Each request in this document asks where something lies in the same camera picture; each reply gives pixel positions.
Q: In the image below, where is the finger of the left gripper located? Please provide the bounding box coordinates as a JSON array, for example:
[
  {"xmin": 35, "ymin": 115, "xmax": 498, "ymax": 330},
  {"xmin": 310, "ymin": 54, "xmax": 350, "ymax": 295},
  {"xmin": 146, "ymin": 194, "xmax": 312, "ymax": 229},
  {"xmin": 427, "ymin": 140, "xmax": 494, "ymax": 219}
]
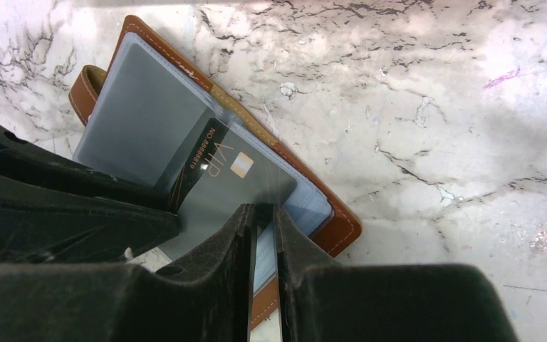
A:
[
  {"xmin": 0, "ymin": 125, "xmax": 168, "ymax": 211},
  {"xmin": 0, "ymin": 175, "xmax": 179, "ymax": 264}
]

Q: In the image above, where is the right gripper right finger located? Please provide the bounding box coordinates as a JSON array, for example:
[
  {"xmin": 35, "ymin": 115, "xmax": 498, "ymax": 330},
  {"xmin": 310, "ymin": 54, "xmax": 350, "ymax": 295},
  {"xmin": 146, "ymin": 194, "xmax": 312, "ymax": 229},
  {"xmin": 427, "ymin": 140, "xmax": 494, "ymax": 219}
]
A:
[{"xmin": 273, "ymin": 206, "xmax": 517, "ymax": 341}]

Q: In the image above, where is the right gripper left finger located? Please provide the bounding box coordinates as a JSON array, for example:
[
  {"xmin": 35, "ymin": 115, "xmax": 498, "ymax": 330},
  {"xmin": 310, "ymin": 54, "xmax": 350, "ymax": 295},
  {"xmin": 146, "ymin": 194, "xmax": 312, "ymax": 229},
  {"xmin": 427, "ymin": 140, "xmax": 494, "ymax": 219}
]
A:
[{"xmin": 0, "ymin": 204, "xmax": 258, "ymax": 341}]

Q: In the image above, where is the brown leather card holder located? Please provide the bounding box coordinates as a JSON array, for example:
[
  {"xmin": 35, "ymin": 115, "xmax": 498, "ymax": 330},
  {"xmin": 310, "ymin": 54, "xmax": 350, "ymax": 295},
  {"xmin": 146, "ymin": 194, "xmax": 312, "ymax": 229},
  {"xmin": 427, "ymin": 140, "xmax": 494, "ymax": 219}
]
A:
[{"xmin": 68, "ymin": 15, "xmax": 362, "ymax": 331}]

